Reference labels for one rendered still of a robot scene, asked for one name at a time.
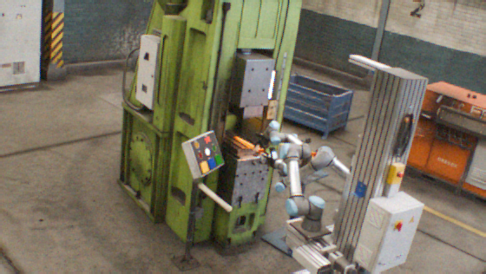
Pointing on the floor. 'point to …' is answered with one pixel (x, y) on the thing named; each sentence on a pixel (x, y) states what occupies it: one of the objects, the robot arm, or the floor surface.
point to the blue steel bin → (318, 104)
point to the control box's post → (191, 216)
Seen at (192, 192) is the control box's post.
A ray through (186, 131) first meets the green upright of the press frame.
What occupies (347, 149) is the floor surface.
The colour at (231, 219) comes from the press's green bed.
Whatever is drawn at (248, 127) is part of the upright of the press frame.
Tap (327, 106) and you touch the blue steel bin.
